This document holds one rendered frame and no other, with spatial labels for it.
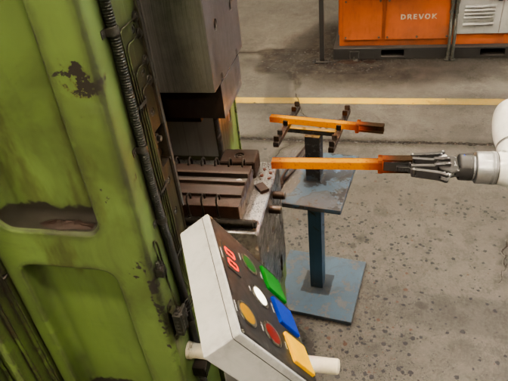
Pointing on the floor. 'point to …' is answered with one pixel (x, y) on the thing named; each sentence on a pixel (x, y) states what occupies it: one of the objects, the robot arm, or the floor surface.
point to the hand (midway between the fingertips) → (395, 164)
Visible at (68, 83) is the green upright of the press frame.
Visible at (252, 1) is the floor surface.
